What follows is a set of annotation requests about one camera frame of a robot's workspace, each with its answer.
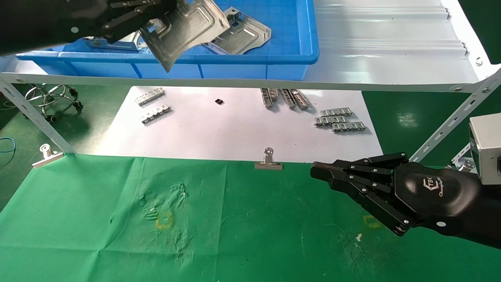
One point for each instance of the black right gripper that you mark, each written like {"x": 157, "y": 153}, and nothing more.
{"x": 430, "y": 192}

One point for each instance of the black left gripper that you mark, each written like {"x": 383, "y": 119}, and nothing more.
{"x": 74, "y": 17}

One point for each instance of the sheet metal bracket part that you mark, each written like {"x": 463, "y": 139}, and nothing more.
{"x": 117, "y": 44}
{"x": 242, "y": 37}
{"x": 188, "y": 27}

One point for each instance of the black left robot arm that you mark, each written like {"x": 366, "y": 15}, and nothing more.
{"x": 15, "y": 23}

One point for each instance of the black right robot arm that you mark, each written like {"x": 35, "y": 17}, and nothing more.
{"x": 489, "y": 213}

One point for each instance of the notched metal strip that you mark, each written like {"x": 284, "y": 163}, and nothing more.
{"x": 156, "y": 114}
{"x": 330, "y": 121}
{"x": 336, "y": 112}
{"x": 149, "y": 97}
{"x": 348, "y": 127}

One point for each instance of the blue plastic bin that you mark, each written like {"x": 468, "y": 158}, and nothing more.
{"x": 235, "y": 68}

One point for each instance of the green table cloth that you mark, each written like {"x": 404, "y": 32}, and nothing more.
{"x": 254, "y": 235}

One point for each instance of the chrome stool base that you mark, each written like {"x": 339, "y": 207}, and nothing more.
{"x": 46, "y": 98}

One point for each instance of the white metal shelf rack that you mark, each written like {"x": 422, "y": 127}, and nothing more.
{"x": 391, "y": 58}

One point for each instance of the white paper sheet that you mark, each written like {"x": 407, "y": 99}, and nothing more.
{"x": 227, "y": 129}

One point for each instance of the short metal rail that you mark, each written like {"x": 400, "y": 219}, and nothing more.
{"x": 300, "y": 100}
{"x": 288, "y": 98}
{"x": 269, "y": 98}

